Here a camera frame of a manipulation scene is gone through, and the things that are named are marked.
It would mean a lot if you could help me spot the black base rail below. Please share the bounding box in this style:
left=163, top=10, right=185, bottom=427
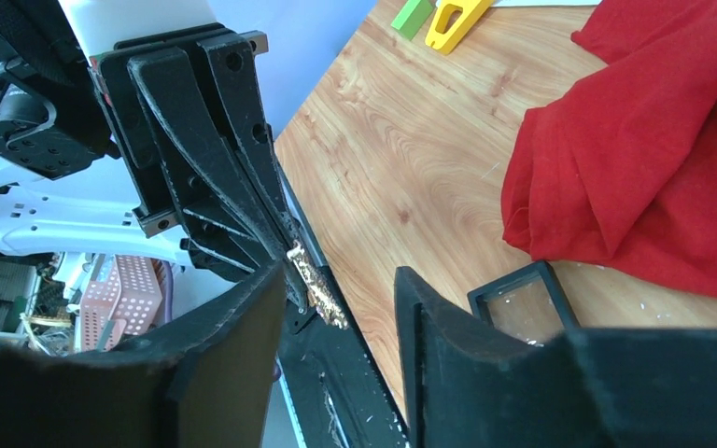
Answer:
left=278, top=180, right=409, bottom=447

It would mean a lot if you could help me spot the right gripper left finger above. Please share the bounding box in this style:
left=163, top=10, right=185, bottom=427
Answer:
left=0, top=262, right=286, bottom=447

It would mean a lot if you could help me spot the blue leaf brooch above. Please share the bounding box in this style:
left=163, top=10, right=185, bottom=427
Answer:
left=286, top=240, right=349, bottom=329

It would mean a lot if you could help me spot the red garment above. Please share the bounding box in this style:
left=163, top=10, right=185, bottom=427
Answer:
left=500, top=1, right=717, bottom=298

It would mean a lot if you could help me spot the yellow triangular toy frame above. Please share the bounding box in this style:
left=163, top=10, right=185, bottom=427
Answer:
left=425, top=0, right=494, bottom=55

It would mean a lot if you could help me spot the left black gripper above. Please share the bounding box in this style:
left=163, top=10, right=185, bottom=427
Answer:
left=91, top=23, right=298, bottom=283

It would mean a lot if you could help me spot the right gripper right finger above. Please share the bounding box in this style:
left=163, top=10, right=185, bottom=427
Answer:
left=395, top=266, right=717, bottom=447

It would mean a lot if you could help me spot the pink perforated basket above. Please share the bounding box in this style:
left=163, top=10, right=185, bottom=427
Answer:
left=77, top=255, right=163, bottom=351

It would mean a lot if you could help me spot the black square frame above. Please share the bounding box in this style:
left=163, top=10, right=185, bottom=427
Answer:
left=467, top=260, right=581, bottom=346

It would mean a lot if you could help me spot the green block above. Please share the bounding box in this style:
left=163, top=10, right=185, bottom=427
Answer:
left=391, top=0, right=436, bottom=40

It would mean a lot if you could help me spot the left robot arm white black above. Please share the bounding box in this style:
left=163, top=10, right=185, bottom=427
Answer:
left=0, top=1, right=301, bottom=283

